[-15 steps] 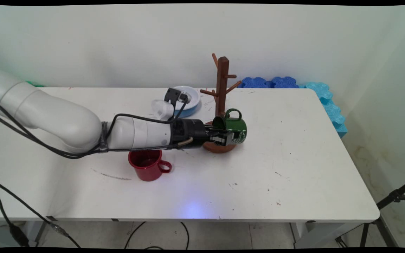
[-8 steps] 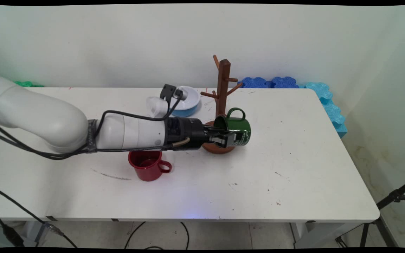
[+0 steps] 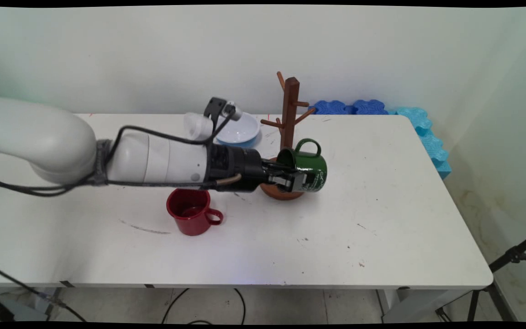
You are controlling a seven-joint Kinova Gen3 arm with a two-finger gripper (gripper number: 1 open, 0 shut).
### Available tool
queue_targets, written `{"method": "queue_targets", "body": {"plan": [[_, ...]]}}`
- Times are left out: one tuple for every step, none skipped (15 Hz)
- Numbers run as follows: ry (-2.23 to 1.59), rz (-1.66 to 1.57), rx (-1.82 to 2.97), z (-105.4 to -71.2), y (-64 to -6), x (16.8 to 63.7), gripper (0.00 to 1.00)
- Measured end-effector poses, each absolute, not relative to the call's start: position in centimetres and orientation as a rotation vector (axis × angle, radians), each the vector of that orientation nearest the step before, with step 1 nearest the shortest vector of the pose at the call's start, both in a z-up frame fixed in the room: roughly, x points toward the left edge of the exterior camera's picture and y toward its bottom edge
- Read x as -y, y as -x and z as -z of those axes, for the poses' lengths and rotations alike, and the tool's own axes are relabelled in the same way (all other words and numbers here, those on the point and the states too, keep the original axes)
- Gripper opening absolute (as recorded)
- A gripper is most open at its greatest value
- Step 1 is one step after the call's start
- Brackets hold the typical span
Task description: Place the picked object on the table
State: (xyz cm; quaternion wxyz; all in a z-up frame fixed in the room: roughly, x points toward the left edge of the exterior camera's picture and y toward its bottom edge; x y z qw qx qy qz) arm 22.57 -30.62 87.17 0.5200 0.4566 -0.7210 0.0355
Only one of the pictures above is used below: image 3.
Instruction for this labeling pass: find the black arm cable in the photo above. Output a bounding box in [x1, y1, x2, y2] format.
[0, 104, 242, 198]

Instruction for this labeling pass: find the black tripod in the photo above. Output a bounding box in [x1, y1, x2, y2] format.
[436, 229, 526, 322]

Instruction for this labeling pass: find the white and blue bowl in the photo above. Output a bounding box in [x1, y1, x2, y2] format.
[215, 112, 261, 148]

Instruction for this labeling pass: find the black floor cable loop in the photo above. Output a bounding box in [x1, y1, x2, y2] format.
[161, 288, 247, 325]

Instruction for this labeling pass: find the brown wooden mug tree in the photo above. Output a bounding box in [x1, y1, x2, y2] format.
[259, 71, 317, 201]

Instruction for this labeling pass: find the light blue foam mat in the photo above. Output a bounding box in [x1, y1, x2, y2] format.
[387, 106, 452, 180]

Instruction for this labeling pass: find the black cable under table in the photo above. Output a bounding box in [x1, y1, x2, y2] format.
[0, 262, 88, 323]

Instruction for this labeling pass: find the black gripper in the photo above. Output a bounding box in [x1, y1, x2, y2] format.
[205, 144, 308, 193]

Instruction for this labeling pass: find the red enamel mug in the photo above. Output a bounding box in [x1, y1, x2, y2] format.
[166, 187, 224, 237]

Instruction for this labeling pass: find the green enamel mug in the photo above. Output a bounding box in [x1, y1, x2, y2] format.
[276, 138, 328, 193]

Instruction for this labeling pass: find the dark blue foam mat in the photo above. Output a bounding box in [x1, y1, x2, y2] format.
[353, 99, 389, 115]
[310, 100, 356, 115]

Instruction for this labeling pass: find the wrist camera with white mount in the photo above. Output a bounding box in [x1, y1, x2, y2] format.
[184, 97, 244, 140]

